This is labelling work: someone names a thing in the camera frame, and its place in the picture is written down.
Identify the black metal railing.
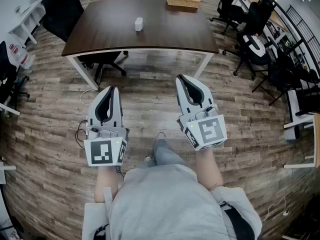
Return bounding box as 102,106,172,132
274,0,320,72

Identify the black mesh office chair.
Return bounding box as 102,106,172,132
41,0,85,44

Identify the grey waste bin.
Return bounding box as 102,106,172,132
284,125,301,142

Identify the white side table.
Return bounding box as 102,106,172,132
283,112,320,170

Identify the person's right forearm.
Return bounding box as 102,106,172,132
195,145,225,191

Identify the person's left forearm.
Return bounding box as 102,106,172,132
94,164,125,205

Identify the person's blue jeans leg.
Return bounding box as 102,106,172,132
152,137,191,170

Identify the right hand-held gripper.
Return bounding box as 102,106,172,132
175,74,228,152

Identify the white patterned cushion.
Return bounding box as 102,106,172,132
242,33,266,58

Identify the white floor cable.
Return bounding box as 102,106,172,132
79,87,98,107

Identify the white charger cable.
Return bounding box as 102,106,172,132
264,195,291,221

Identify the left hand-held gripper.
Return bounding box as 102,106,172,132
83,85,130,168

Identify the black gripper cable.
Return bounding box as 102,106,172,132
75,120,88,150

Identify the person's grey sweatshirt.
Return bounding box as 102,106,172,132
81,163,263,240

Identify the white plastic cylinder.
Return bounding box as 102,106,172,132
134,16,144,32

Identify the white shelf frame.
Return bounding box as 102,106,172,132
0,157,17,185

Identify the black high-back office chair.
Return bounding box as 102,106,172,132
233,0,276,81

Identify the woven wicker basket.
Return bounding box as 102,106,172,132
166,0,201,9

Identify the black folding chair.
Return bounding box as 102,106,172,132
268,46,320,102

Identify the black swivel chair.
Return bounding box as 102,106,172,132
77,50,130,85

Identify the black strap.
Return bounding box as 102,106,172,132
223,202,255,240

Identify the white desk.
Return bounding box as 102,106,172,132
8,0,46,47

